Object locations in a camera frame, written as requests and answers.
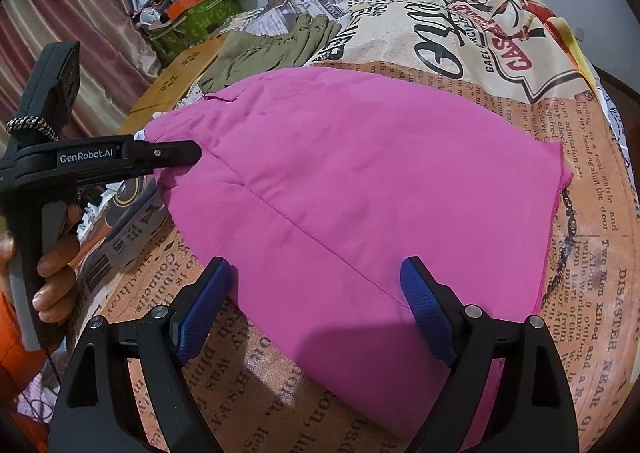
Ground yellow cardboard sheet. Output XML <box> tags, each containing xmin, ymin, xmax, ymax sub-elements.
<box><xmin>116</xmin><ymin>36</ymin><xmax>234</xmax><ymax>135</ymax></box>

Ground orange box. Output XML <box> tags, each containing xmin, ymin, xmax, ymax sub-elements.
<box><xmin>167</xmin><ymin>0</ymin><xmax>212</xmax><ymax>20</ymax></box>

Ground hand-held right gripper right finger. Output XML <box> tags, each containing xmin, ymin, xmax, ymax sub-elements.
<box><xmin>400</xmin><ymin>256</ymin><xmax>581</xmax><ymax>453</ymax></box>

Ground person's left hand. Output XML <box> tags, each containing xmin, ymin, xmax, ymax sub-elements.
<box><xmin>0</xmin><ymin>204</ymin><xmax>82</xmax><ymax>325</ymax></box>

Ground olive green pants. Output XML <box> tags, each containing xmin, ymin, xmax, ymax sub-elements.
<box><xmin>197</xmin><ymin>13</ymin><xmax>342</xmax><ymax>95</ymax></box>

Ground pink pants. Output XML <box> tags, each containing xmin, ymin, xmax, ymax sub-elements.
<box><xmin>145</xmin><ymin>67</ymin><xmax>574</xmax><ymax>440</ymax></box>

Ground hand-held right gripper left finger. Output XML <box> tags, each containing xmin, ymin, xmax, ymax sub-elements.
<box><xmin>47</xmin><ymin>256</ymin><xmax>234</xmax><ymax>453</ymax></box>

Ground printed blanket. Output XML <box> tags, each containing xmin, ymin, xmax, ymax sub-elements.
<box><xmin>65</xmin><ymin>0</ymin><xmax>640</xmax><ymax>453</ymax></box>

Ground striped red curtain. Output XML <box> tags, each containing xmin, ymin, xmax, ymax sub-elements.
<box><xmin>0</xmin><ymin>0</ymin><xmax>167</xmax><ymax>156</ymax></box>

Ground green patterned storage box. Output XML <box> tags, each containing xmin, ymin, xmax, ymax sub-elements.
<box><xmin>149</xmin><ymin>0</ymin><xmax>244</xmax><ymax>67</ymax></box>

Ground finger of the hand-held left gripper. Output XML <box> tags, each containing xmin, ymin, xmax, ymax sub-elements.
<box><xmin>122</xmin><ymin>140</ymin><xmax>203</xmax><ymax>170</ymax></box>

